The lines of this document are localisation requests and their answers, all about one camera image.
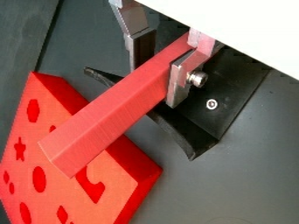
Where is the red shape-sorter block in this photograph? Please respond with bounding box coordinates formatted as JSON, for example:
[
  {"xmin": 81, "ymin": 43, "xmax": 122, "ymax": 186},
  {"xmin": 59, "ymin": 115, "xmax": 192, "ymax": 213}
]
[{"xmin": 0, "ymin": 72, "xmax": 162, "ymax": 224}]

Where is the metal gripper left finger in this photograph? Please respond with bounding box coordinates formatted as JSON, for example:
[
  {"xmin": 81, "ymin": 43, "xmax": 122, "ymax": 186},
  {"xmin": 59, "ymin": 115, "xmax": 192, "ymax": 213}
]
[{"xmin": 108, "ymin": 0, "xmax": 156, "ymax": 70}]

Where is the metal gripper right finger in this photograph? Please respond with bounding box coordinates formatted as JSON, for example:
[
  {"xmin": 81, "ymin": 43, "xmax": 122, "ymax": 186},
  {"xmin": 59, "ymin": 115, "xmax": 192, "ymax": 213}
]
[{"xmin": 165, "ymin": 28, "xmax": 214, "ymax": 108}]

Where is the black curved peg holder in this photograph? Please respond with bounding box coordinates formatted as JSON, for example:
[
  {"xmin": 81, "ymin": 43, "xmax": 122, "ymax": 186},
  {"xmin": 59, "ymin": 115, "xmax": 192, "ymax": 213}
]
[{"xmin": 82, "ymin": 43, "xmax": 273, "ymax": 162}]

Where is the red hexagonal peg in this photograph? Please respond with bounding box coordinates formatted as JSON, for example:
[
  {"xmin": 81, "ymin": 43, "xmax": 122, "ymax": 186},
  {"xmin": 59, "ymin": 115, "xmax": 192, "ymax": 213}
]
[{"xmin": 38, "ymin": 35, "xmax": 192, "ymax": 178}]

